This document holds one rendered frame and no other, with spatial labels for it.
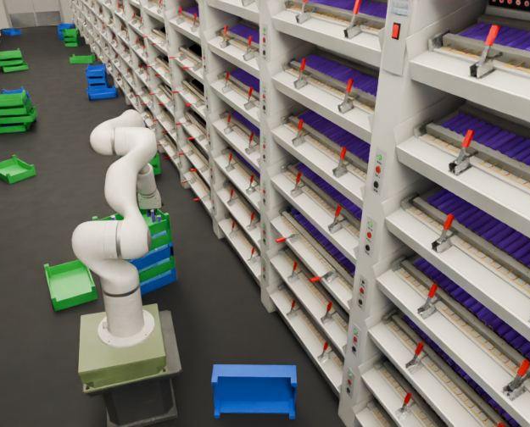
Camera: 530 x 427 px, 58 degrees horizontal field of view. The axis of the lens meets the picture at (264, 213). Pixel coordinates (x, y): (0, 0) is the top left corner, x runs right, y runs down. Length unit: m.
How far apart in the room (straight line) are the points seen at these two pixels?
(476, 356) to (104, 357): 1.10
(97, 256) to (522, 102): 1.17
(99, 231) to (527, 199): 1.12
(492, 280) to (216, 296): 1.56
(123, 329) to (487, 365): 1.09
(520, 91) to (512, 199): 0.20
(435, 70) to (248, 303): 1.58
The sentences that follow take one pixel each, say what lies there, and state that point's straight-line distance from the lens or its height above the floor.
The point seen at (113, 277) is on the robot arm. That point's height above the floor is 0.63.
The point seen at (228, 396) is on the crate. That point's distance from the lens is 1.95.
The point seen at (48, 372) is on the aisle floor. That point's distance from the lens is 2.24.
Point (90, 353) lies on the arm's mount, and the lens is 1.70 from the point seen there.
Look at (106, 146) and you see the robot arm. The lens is 1.72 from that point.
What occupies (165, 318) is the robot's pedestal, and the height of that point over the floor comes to 0.28.
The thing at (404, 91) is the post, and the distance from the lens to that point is 1.15.
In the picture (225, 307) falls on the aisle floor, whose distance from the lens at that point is 2.34.
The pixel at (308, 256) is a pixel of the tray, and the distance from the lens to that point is 1.78.
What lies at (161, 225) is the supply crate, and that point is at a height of 0.35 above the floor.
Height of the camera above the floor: 1.55
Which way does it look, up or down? 31 degrees down
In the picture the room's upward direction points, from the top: straight up
